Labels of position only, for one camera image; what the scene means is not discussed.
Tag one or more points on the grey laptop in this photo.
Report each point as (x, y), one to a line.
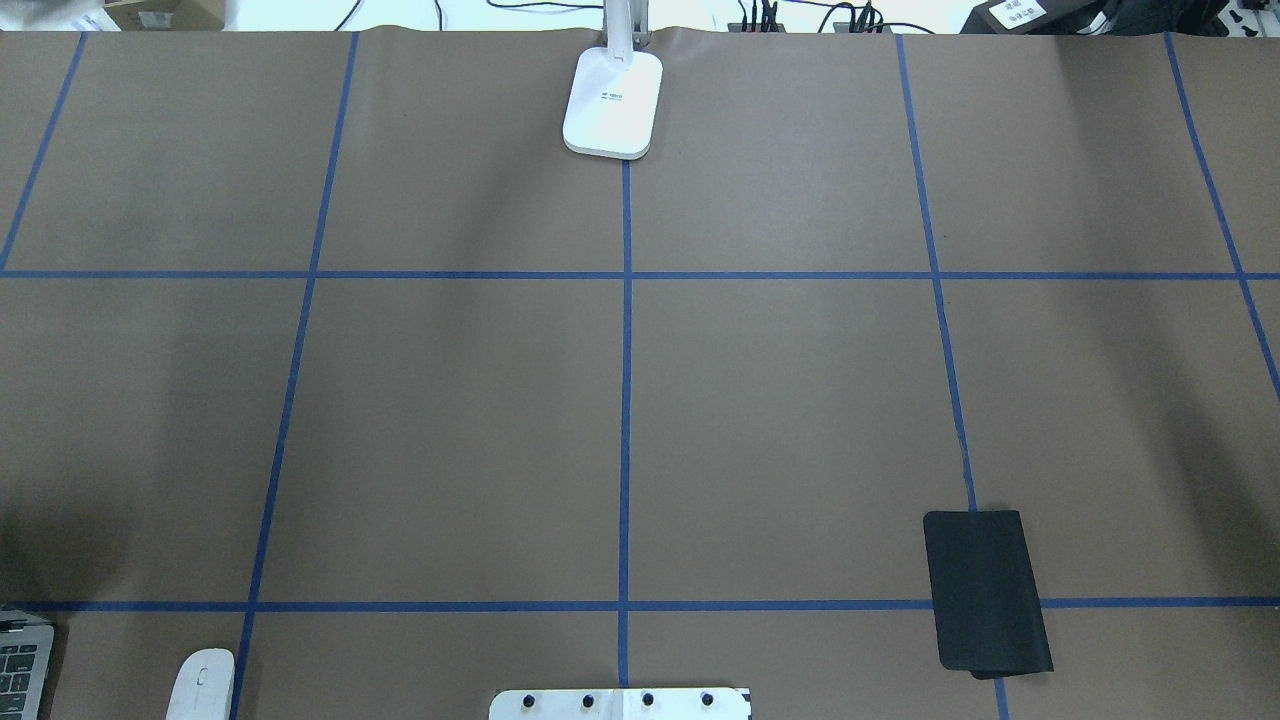
(27, 642)

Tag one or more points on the white desk lamp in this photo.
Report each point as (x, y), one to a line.
(614, 96)

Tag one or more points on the black mouse pad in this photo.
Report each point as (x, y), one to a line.
(987, 609)

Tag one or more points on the cardboard box on desk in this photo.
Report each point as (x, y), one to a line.
(168, 15)

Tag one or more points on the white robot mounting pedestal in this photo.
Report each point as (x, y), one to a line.
(623, 703)

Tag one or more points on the white wireless mouse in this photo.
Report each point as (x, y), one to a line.
(203, 686)

